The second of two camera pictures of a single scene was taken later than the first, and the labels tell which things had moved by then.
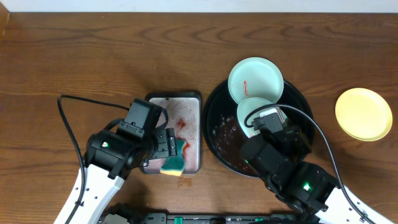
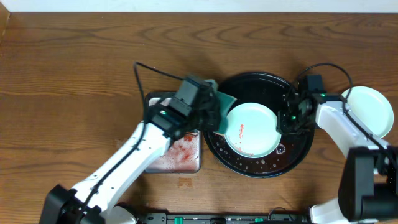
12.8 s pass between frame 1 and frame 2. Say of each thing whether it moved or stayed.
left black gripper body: moved
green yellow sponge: moved
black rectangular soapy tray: stayed
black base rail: stayed
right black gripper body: moved
